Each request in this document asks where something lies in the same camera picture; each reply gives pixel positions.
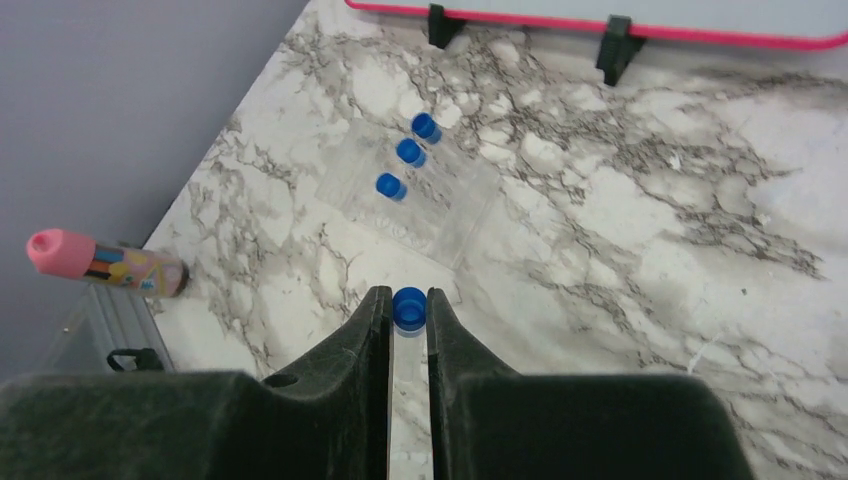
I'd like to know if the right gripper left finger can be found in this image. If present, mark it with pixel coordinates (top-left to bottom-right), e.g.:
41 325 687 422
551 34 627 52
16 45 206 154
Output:
1 286 392 479

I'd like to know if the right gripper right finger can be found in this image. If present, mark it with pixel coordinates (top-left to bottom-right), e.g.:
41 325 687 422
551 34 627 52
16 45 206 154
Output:
426 288 753 479

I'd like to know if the blue capped test tube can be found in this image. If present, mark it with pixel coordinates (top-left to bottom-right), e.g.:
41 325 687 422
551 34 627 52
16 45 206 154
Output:
411 112 442 145
375 172 408 202
392 286 427 392
395 138 427 168

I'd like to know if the clear test tube rack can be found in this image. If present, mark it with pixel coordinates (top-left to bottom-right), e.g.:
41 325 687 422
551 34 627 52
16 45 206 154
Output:
316 119 499 268

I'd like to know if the pink patterned cylinder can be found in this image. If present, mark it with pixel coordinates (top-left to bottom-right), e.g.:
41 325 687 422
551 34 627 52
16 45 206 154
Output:
26 228 189 298

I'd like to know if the whiteboard black stand foot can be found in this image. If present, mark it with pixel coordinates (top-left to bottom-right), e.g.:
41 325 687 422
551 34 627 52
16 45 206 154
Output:
427 4 467 50
595 15 647 87

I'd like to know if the pink framed whiteboard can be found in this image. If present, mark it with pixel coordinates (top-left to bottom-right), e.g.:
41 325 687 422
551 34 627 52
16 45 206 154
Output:
344 0 848 53

